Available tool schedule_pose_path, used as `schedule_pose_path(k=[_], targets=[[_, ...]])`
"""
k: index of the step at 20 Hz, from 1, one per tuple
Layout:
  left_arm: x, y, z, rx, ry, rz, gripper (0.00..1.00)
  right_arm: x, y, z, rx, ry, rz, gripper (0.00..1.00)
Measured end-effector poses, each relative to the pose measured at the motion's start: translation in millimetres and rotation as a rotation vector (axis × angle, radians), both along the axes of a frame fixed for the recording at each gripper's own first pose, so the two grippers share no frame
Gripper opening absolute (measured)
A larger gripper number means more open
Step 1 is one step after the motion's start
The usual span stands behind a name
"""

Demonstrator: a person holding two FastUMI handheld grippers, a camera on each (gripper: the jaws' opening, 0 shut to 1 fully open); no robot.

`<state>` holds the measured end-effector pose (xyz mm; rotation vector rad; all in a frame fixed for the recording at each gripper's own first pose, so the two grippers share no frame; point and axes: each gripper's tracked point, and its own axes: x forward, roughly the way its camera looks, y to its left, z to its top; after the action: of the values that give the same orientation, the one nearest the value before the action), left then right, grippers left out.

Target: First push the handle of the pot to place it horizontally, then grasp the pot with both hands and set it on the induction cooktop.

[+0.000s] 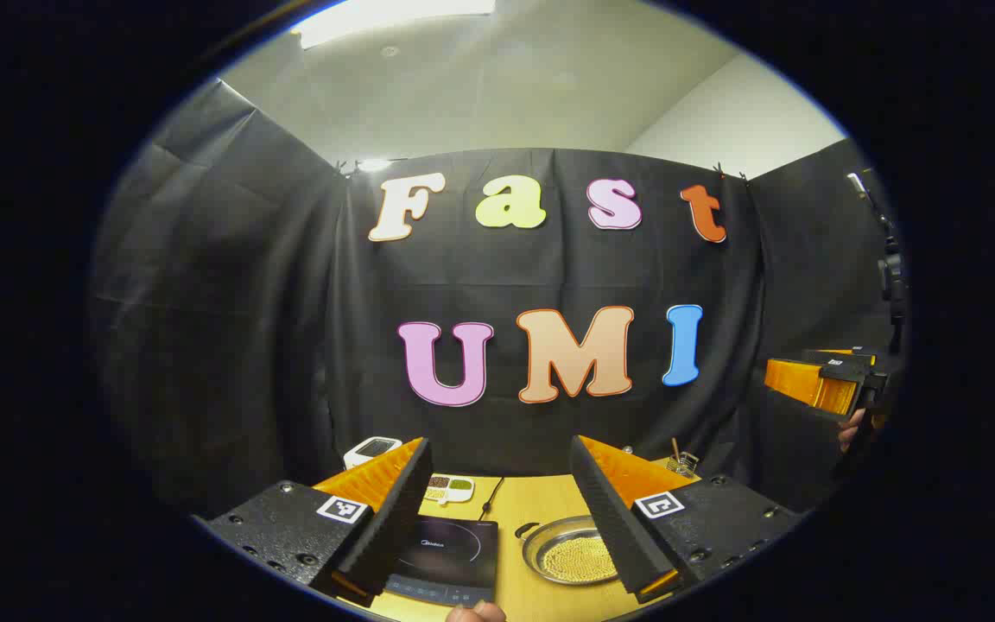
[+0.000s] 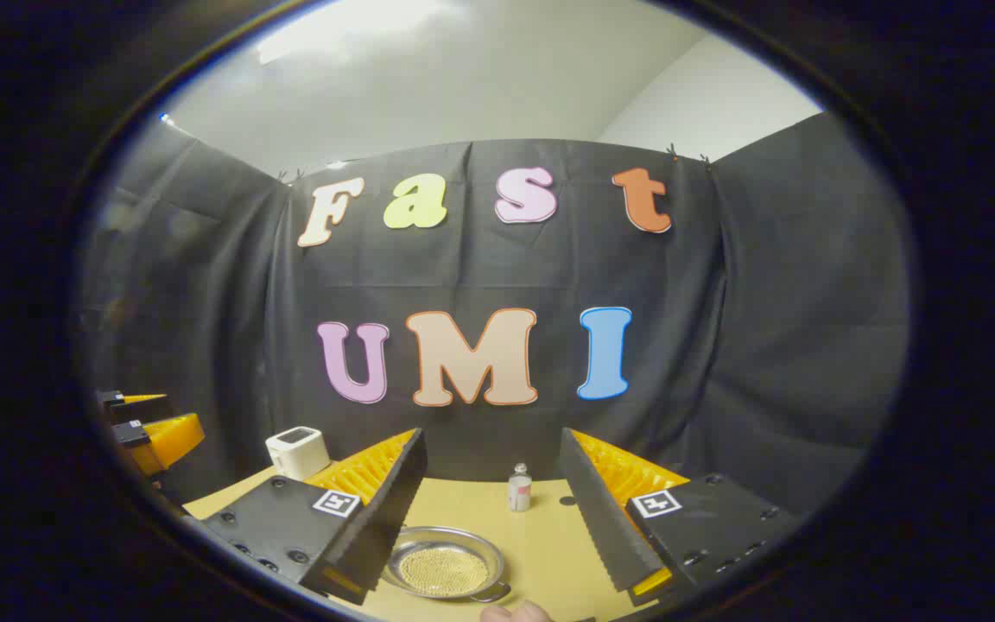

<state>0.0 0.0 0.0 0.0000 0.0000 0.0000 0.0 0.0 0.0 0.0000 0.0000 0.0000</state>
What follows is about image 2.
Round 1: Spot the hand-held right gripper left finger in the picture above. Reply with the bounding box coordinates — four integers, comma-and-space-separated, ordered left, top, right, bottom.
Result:
201, 428, 429, 606

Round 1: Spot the stainless steel pot black handle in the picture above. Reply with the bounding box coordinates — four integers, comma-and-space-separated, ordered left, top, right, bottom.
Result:
383, 525, 513, 604

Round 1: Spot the small white bottle red label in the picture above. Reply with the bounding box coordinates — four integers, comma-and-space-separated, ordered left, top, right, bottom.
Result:
508, 463, 533, 513

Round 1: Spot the white toaster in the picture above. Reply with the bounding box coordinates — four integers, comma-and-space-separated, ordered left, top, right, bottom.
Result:
265, 426, 331, 481

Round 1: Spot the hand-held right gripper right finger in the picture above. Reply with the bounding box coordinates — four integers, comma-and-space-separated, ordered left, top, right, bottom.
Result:
560, 427, 796, 606

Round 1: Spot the pile of yellow soybeans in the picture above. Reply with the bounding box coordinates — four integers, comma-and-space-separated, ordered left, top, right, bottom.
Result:
398, 546, 490, 597

